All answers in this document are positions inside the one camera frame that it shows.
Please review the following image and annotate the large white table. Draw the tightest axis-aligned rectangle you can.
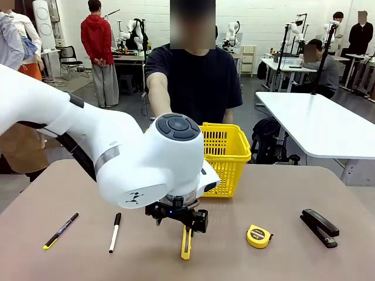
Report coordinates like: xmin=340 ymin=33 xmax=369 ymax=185
xmin=254 ymin=91 xmax=375 ymax=187

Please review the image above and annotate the yellow utility knife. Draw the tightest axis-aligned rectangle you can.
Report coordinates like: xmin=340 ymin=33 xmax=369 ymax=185
xmin=180 ymin=224 xmax=195 ymax=261

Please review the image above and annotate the seated person in grey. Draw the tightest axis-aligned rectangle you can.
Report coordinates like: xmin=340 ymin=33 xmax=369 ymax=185
xmin=292 ymin=38 xmax=340 ymax=100

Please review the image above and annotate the yellow plastic shopping basket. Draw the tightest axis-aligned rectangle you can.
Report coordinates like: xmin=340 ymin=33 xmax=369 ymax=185
xmin=197 ymin=122 xmax=253 ymax=198

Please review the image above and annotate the black pen with yellow tip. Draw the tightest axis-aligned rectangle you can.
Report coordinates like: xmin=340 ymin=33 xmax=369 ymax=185
xmin=43 ymin=212 xmax=80 ymax=251

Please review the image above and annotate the black backpack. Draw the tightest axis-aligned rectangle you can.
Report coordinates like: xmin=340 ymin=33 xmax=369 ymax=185
xmin=251 ymin=116 xmax=301 ymax=165

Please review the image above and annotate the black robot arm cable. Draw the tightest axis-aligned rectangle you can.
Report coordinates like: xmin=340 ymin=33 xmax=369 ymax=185
xmin=17 ymin=120 xmax=98 ymax=183

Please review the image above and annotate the white tower air conditioner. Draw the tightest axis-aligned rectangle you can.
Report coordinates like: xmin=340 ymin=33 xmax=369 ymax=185
xmin=32 ymin=0 xmax=57 ymax=51

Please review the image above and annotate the black stapler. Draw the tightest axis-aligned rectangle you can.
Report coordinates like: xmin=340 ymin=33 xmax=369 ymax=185
xmin=299 ymin=208 xmax=340 ymax=249

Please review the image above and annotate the person in striped shirt, brown apron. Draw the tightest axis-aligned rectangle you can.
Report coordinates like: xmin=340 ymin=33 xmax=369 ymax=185
xmin=0 ymin=0 xmax=50 ymax=182

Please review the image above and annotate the person in white shirt, orange shorts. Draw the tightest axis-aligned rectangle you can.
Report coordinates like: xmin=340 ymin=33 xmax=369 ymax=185
xmin=8 ymin=11 xmax=49 ymax=150

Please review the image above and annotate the white drawer cabinet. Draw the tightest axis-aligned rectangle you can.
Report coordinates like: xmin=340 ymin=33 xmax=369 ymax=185
xmin=240 ymin=44 xmax=257 ymax=78

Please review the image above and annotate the white background desk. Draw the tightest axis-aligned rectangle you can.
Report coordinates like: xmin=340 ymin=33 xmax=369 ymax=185
xmin=260 ymin=56 xmax=318 ymax=93

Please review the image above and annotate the person in navy t-shirt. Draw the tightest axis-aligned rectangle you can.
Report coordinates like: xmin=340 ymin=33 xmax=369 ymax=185
xmin=144 ymin=0 xmax=244 ymax=125

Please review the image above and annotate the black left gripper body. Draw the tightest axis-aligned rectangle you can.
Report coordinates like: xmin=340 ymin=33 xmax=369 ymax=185
xmin=145 ymin=199 xmax=195 ymax=228

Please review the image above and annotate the black camera stand pole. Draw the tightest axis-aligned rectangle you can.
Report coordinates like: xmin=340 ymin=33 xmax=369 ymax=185
xmin=274 ymin=24 xmax=290 ymax=92
xmin=309 ymin=21 xmax=338 ymax=96

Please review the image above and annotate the grey stool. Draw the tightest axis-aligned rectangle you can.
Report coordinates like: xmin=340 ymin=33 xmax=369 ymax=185
xmin=118 ymin=74 xmax=136 ymax=95

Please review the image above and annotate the person in red hoodie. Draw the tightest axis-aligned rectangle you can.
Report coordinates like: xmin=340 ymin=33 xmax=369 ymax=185
xmin=80 ymin=0 xmax=120 ymax=109

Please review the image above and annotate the black office chair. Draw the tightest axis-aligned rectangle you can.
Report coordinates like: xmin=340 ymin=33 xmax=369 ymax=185
xmin=54 ymin=44 xmax=90 ymax=81

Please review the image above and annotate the black-haired person in white top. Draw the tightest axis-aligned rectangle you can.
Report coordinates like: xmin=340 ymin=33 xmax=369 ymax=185
xmin=332 ymin=11 xmax=346 ymax=56

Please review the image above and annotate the person's left forearm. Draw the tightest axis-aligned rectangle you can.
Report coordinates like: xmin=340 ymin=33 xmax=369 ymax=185
xmin=222 ymin=107 xmax=234 ymax=125

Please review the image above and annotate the white marker with black cap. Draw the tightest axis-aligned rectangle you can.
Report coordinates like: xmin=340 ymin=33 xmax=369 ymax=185
xmin=108 ymin=212 xmax=122 ymax=254

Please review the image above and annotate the standing person in black sweater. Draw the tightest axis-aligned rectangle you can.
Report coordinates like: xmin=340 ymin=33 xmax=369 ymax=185
xmin=339 ymin=11 xmax=374 ymax=60

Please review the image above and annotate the person's right forearm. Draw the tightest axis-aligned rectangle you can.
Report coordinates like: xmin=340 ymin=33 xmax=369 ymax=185
xmin=146 ymin=71 xmax=173 ymax=118

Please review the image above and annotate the yellow tape measure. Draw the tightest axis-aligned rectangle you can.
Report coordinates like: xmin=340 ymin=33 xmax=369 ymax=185
xmin=246 ymin=224 xmax=275 ymax=250

